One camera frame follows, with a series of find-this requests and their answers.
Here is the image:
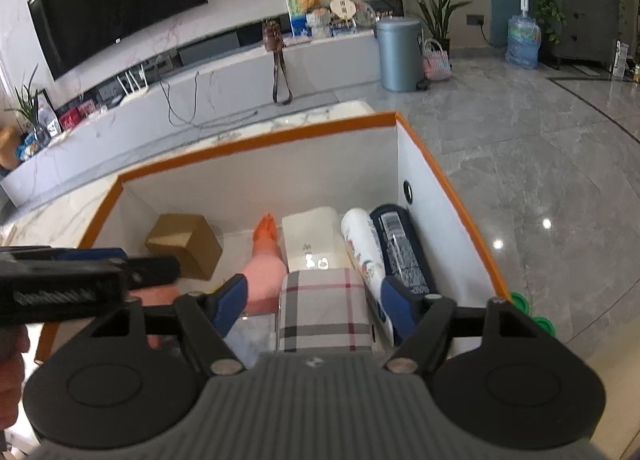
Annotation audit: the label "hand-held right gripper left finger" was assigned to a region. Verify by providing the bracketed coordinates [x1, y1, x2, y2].
[90, 274, 248, 375]

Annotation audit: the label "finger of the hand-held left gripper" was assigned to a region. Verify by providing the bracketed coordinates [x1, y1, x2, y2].
[0, 246, 128, 263]
[122, 255, 182, 291]

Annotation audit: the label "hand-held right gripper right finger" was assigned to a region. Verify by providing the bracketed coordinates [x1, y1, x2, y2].
[381, 276, 566, 375]

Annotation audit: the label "large pink case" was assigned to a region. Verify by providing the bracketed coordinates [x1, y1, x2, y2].
[127, 287, 181, 348]

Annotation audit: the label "brown cardboard box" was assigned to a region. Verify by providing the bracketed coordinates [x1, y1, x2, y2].
[145, 213, 224, 281]

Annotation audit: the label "silver box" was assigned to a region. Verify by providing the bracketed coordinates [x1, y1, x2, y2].
[222, 313, 281, 358]

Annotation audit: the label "dark blue tube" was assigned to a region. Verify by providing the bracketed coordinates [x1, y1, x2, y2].
[369, 204, 438, 298]

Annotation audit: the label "orange cardboard box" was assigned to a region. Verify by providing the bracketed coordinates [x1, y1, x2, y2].
[37, 111, 513, 366]

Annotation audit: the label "white cream tube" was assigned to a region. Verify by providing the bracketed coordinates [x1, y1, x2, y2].
[341, 207, 396, 341]

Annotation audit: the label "plaid case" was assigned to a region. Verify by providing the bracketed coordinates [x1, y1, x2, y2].
[276, 267, 376, 356]

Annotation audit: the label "white glasses case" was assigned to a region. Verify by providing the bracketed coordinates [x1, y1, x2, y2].
[281, 206, 353, 273]

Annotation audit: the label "person's left hand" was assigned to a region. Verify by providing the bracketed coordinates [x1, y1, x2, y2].
[0, 325, 31, 428]

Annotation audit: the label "blue snack bags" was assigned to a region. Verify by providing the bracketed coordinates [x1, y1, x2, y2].
[15, 127, 51, 161]

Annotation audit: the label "bronze vase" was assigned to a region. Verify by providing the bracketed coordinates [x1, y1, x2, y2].
[0, 125, 23, 171]

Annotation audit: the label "green potted plant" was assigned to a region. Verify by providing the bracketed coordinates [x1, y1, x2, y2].
[5, 65, 43, 126]

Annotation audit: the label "white router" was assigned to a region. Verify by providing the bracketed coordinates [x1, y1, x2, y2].
[116, 68, 151, 101]

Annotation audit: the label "white marble television console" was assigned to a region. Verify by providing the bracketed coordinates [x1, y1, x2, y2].
[0, 28, 381, 208]

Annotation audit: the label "woven basket bag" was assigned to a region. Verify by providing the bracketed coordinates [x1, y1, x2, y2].
[422, 39, 452, 81]

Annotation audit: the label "grey trash can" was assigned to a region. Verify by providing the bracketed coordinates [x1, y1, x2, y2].
[375, 18, 426, 94]

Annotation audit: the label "black television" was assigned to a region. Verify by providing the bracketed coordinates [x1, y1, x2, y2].
[27, 0, 208, 81]

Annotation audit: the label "bear picture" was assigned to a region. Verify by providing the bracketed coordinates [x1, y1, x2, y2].
[285, 0, 351, 36]

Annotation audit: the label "blue water bottle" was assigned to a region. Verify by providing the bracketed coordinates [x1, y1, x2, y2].
[505, 0, 542, 70]

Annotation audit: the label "long-leaf potted plant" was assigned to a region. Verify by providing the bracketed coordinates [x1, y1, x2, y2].
[390, 0, 481, 58]

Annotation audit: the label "grey cabinet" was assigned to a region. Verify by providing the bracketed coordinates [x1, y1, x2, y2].
[555, 0, 623, 66]

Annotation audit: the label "black picture frame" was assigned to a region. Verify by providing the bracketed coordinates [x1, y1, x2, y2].
[35, 89, 63, 136]

